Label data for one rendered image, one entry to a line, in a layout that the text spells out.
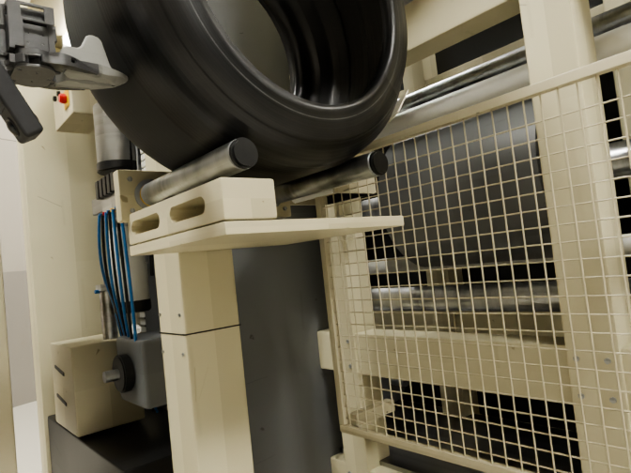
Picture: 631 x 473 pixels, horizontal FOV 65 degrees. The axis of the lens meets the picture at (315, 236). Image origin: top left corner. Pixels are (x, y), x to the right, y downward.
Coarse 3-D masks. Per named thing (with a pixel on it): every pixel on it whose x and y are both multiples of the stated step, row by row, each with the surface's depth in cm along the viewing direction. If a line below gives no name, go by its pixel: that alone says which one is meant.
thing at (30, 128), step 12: (0, 72) 59; (0, 84) 59; (12, 84) 60; (0, 96) 59; (12, 96) 60; (0, 108) 61; (12, 108) 60; (24, 108) 61; (12, 120) 61; (24, 120) 61; (36, 120) 61; (12, 132) 61; (24, 132) 61; (36, 132) 61
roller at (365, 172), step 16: (352, 160) 90; (368, 160) 87; (384, 160) 88; (304, 176) 100; (320, 176) 96; (336, 176) 93; (352, 176) 90; (368, 176) 89; (288, 192) 105; (304, 192) 102
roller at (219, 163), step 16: (240, 144) 69; (192, 160) 78; (208, 160) 73; (224, 160) 69; (240, 160) 68; (256, 160) 70; (176, 176) 81; (192, 176) 77; (208, 176) 75; (224, 176) 73; (144, 192) 92; (160, 192) 87; (176, 192) 84
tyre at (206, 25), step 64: (64, 0) 77; (128, 0) 64; (192, 0) 65; (320, 0) 112; (384, 0) 93; (128, 64) 69; (192, 64) 66; (320, 64) 116; (384, 64) 90; (128, 128) 81; (192, 128) 72; (256, 128) 72; (320, 128) 78
